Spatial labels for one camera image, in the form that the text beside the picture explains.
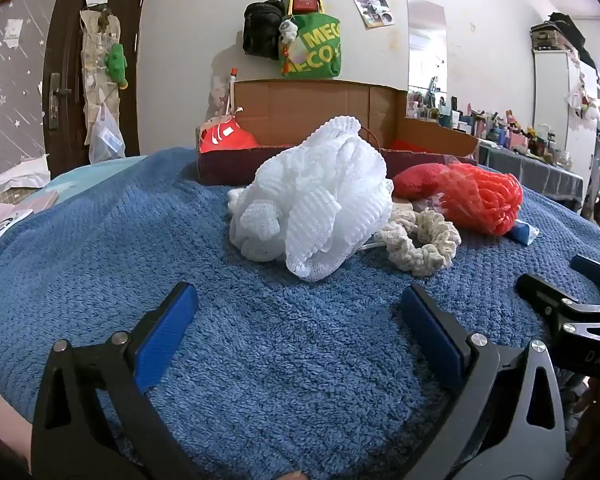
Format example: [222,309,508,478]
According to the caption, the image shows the red cloth with white marks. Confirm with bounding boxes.
[198,115,258,153]

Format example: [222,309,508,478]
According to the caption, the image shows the wall mirror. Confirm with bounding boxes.
[406,0,448,106]

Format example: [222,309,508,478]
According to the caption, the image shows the white box with round print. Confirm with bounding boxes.
[0,208,35,253]

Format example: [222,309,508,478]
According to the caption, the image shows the white plush bag charm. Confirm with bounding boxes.
[278,16,301,45]

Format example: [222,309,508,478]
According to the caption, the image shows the black backpack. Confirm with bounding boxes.
[242,0,287,62]

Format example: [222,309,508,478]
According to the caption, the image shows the dark bags on wardrobe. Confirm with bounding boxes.
[530,12,600,81]

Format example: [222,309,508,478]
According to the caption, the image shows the cream crochet scrunchie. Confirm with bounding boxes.
[374,208,462,277]

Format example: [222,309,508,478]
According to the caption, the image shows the red foam mesh net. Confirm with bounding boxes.
[432,160,523,237]

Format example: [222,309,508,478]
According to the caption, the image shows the cluttered side table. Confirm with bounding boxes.
[406,87,571,163]

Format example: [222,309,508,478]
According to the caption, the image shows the beige hanging door organiser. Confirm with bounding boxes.
[80,7,126,146]

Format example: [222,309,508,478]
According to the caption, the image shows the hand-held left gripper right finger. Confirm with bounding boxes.
[400,282,567,480]

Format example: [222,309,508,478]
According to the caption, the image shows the brown cardboard box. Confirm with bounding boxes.
[196,79,479,187]

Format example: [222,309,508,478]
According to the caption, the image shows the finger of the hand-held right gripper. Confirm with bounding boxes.
[570,254,600,293]
[516,274,600,327]

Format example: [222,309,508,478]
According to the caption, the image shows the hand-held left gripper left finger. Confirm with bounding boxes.
[31,281,201,480]

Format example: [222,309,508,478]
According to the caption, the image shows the blue fleece blanket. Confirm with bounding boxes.
[0,147,600,480]

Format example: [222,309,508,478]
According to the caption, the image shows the hanging plush on wardrobe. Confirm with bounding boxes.
[570,67,600,121]

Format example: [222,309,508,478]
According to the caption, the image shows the metal door handle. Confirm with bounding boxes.
[47,73,73,129]

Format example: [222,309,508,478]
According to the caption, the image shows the dark brown door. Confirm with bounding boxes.
[44,0,151,166]

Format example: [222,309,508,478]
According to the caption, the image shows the white wall switch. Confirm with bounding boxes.
[2,19,23,48]

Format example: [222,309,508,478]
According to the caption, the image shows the white mesh bath sponge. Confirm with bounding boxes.
[227,116,395,282]

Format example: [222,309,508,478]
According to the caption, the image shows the blue and white packet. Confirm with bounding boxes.
[509,220,540,246]

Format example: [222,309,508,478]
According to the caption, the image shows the white paper sheet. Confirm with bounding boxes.
[0,155,51,206]

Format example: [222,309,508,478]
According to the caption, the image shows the pale pink plush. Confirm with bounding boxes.
[211,77,231,116]

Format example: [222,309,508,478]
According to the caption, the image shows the clear plastic bag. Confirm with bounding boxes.
[88,105,127,163]

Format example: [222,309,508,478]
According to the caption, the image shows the red knitted plush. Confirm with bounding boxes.
[393,164,451,200]

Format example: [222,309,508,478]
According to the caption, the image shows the person's left leg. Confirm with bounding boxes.
[0,370,33,480]

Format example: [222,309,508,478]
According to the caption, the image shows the green plush toy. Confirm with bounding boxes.
[104,42,130,90]

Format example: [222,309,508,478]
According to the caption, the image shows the photo wall poster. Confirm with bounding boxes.
[350,0,396,28]

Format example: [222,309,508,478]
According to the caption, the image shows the table with dark cloth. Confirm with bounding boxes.
[477,140,586,211]

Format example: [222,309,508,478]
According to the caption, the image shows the light blue bed sheet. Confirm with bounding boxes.
[10,155,151,216]

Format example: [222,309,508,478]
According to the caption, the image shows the green tote bag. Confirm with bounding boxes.
[280,12,342,80]

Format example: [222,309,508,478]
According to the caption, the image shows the white wardrobe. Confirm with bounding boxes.
[532,49,600,221]

